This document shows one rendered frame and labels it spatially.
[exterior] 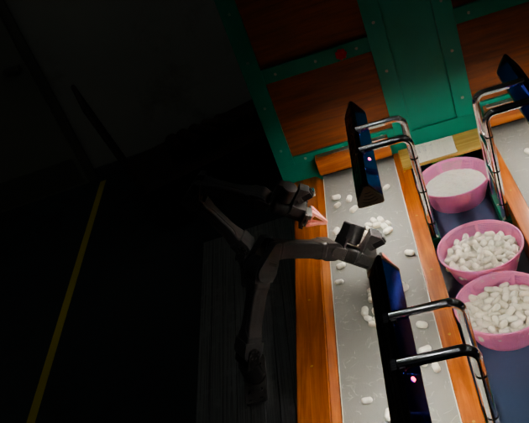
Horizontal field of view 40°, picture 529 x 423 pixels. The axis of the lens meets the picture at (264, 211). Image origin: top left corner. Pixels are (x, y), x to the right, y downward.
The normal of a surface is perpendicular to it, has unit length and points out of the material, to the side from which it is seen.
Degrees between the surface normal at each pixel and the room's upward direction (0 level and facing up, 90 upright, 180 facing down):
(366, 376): 0
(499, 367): 0
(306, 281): 0
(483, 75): 90
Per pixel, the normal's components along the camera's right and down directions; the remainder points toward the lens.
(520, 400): -0.33, -0.81
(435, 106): -0.03, 0.53
